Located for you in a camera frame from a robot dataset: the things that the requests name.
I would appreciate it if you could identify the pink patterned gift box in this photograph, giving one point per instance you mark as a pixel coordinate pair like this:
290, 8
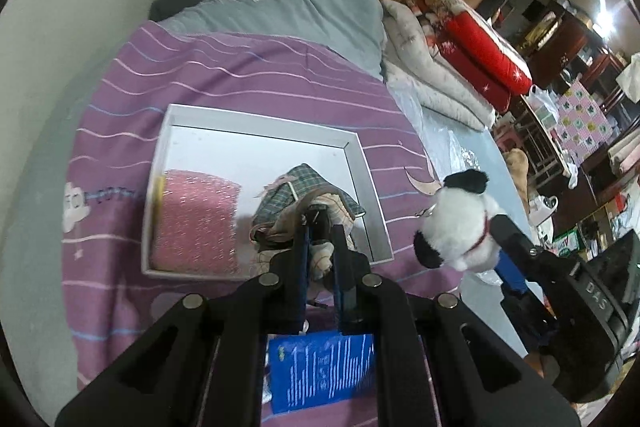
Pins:
581, 127

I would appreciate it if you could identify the grey plaid cloth with bow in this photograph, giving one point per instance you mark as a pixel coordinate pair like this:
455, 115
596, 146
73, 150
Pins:
284, 201

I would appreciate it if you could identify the grey blanket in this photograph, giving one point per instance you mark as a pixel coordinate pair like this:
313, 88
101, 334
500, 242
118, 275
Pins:
352, 28

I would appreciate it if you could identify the brown plush toy dog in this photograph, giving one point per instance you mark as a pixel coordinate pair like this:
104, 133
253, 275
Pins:
517, 164

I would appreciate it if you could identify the blue plastic package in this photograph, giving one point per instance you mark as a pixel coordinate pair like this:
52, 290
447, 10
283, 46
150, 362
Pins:
318, 369

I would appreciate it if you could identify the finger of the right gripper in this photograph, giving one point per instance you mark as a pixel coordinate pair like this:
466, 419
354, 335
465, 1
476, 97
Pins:
519, 248
512, 279

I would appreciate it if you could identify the white cardboard box tray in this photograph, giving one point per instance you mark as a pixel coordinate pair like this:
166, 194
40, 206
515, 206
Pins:
252, 151

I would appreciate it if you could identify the white black plush dog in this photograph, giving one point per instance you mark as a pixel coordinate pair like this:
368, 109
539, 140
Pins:
454, 231

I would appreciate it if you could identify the red folded quilt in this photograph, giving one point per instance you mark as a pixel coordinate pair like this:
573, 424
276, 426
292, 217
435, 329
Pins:
467, 42

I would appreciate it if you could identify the pink sparkly sponge cloth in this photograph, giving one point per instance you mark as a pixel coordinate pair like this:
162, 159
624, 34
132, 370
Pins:
197, 229

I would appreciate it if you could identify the clear plastic sheet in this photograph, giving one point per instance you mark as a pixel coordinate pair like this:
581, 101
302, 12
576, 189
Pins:
444, 151

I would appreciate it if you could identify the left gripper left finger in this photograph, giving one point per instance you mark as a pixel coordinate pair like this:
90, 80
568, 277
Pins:
203, 362

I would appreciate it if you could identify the purple striped bed sheet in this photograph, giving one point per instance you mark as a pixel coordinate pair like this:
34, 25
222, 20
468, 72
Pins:
246, 108

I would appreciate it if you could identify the beige folded quilt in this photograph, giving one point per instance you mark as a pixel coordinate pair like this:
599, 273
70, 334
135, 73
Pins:
408, 62

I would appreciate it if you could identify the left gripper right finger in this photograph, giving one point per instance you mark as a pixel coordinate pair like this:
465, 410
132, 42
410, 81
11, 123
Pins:
436, 362

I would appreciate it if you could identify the yellow tissue pack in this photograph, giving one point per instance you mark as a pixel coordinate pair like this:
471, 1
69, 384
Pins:
157, 199

